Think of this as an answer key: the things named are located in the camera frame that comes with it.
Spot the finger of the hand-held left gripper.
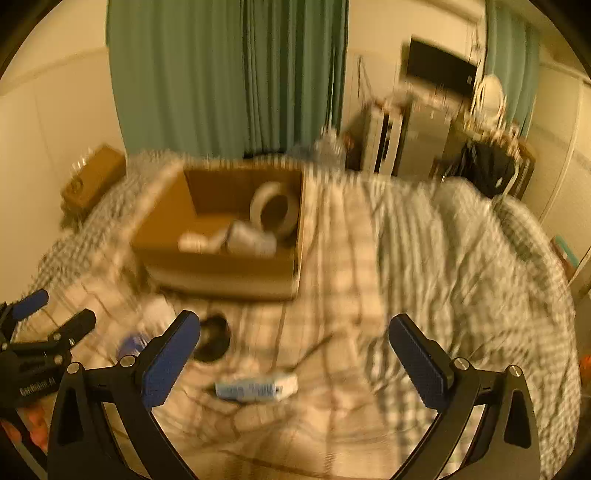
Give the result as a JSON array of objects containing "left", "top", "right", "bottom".
[
  {"left": 8, "top": 309, "right": 97, "bottom": 358},
  {"left": 0, "top": 289, "right": 49, "bottom": 344}
]

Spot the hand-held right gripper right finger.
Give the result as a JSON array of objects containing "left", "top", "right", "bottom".
[{"left": 389, "top": 314, "right": 541, "bottom": 480}]

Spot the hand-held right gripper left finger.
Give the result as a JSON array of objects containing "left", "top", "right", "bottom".
[{"left": 47, "top": 310, "right": 201, "bottom": 480}]

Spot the blue and white carton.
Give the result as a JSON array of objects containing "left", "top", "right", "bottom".
[{"left": 215, "top": 373, "right": 299, "bottom": 402}]

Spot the blue capped bottle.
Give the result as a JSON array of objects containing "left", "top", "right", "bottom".
[{"left": 117, "top": 334, "right": 151, "bottom": 363}]

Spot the black round lid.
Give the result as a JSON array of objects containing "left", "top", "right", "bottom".
[{"left": 194, "top": 312, "right": 231, "bottom": 362}]

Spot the plaid blanket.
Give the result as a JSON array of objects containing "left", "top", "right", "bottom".
[{"left": 37, "top": 148, "right": 581, "bottom": 480}]

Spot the white paper cup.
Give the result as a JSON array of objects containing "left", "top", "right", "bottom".
[{"left": 226, "top": 220, "right": 278, "bottom": 257}]

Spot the white tape roll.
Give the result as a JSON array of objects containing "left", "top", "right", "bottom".
[{"left": 250, "top": 181, "right": 299, "bottom": 239}]

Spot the teal box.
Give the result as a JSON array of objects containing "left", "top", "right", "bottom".
[{"left": 551, "top": 235, "right": 579, "bottom": 278}]

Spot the black bag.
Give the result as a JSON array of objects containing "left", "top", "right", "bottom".
[{"left": 455, "top": 138, "right": 518, "bottom": 197}]

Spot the silver cabinet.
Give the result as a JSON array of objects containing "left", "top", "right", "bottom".
[{"left": 397, "top": 99, "right": 459, "bottom": 179}]

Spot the white shelf unit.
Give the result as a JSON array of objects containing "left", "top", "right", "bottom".
[{"left": 362, "top": 104, "right": 402, "bottom": 174}]

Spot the wide green curtain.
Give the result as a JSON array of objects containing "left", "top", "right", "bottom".
[{"left": 106, "top": 0, "right": 350, "bottom": 158}]

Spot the narrow green curtain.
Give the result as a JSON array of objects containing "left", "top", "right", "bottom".
[{"left": 485, "top": 0, "right": 541, "bottom": 136}]

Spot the black wall television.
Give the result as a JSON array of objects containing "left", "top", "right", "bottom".
[{"left": 405, "top": 38, "right": 479, "bottom": 99}]

